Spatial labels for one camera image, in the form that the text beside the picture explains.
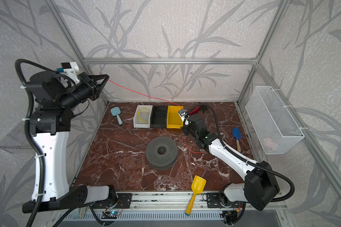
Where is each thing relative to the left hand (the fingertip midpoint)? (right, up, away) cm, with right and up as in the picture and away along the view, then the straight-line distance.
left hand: (108, 71), depth 52 cm
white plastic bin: (-1, -18, +54) cm, 57 cm away
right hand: (+31, -17, +30) cm, 47 cm away
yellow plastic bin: (+22, -21, +54) cm, 62 cm away
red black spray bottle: (+41, -12, +60) cm, 74 cm away
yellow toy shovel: (+37, -56, +26) cm, 72 cm away
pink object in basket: (+73, -31, +20) cm, 82 cm away
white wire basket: (+69, -22, +9) cm, 73 cm away
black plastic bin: (+10, -19, +56) cm, 60 cm away
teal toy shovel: (-24, -14, +60) cm, 66 cm away
